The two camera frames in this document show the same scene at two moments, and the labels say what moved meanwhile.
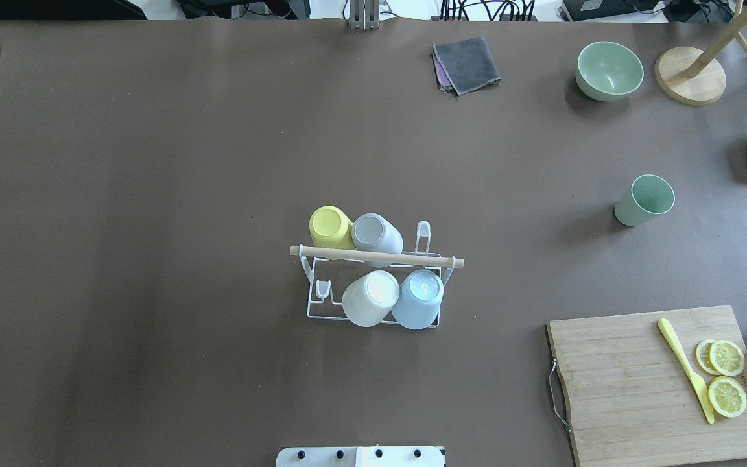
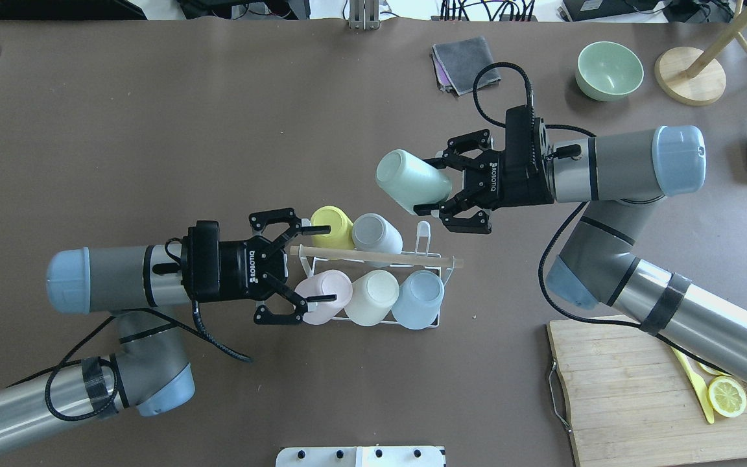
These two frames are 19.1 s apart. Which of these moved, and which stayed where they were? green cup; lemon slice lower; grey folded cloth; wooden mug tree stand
Moved: green cup
Stayed: grey folded cloth; wooden mug tree stand; lemon slice lower
